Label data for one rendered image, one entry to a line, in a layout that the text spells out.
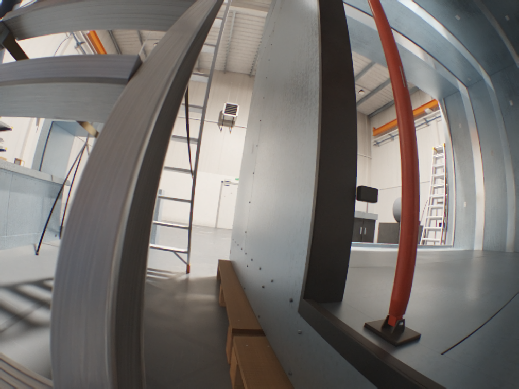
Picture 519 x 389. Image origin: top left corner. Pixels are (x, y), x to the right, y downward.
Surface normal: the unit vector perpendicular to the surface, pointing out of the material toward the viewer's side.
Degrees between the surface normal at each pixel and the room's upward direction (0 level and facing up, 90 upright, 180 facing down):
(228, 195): 90
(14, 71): 90
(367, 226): 90
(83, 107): 180
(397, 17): 180
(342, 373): 90
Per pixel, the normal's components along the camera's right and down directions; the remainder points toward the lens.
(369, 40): -0.12, 0.99
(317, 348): -0.97, -0.15
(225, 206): 0.22, -0.09
